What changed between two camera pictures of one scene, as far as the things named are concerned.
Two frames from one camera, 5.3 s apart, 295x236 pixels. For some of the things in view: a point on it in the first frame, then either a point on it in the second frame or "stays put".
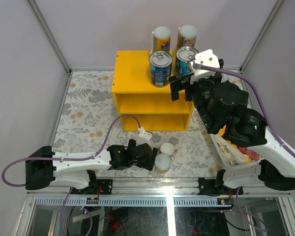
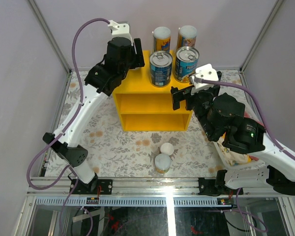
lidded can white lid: x=167 y=148 stays put
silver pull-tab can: x=161 y=63 stays put
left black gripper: x=149 y=164 → x=133 y=62
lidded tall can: x=161 y=39 stays put
